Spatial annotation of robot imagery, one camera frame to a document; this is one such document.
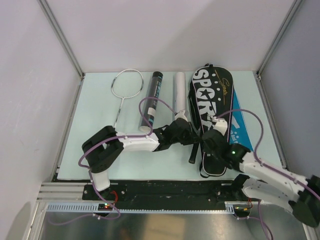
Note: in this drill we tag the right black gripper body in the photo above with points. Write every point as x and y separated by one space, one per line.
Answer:
206 149

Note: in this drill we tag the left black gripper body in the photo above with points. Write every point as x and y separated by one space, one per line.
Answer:
186 137

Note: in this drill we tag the blue racket bag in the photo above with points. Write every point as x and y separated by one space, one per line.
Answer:
238 130

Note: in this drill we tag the black shuttlecock tube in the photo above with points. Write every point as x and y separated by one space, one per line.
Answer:
150 105

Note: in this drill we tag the black racket bag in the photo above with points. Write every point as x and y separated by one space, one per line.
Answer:
211 92

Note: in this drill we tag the white shuttlecock tube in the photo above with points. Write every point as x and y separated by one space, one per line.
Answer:
179 92

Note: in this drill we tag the white racket black grip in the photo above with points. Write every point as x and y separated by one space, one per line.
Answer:
127 84

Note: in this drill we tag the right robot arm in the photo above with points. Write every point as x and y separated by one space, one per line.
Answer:
258 179

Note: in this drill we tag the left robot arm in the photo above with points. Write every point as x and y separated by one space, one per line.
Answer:
103 148

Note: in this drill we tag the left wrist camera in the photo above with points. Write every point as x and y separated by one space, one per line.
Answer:
182 114

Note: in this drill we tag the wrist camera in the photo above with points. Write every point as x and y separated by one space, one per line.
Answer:
182 114
220 125

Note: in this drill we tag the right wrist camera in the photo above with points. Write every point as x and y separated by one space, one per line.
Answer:
220 125

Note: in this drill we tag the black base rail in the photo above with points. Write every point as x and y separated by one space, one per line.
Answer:
172 195

